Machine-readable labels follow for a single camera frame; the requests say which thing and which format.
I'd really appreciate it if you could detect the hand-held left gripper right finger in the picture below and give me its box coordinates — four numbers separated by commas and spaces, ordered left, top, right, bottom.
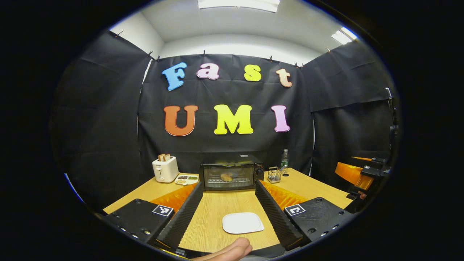
255, 179, 354, 251

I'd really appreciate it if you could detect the white square plate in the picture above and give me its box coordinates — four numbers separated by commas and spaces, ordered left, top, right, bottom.
222, 212, 265, 235

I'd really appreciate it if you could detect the white toaster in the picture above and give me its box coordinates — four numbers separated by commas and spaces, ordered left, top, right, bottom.
152, 156, 179, 183

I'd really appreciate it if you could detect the white divided snack tray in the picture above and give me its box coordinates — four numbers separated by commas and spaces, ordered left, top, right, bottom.
175, 174, 199, 186

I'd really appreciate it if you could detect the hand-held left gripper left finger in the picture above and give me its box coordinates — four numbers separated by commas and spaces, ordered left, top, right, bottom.
103, 181, 204, 251

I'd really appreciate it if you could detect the ceiling light panel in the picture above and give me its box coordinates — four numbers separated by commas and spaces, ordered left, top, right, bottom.
331, 26, 357, 45
198, 0, 280, 13

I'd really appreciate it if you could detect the black backdrop cloth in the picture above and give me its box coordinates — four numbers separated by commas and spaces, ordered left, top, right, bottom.
51, 31, 397, 214

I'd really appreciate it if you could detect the black electric oven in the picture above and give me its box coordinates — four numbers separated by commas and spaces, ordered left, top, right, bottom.
199, 154, 265, 191

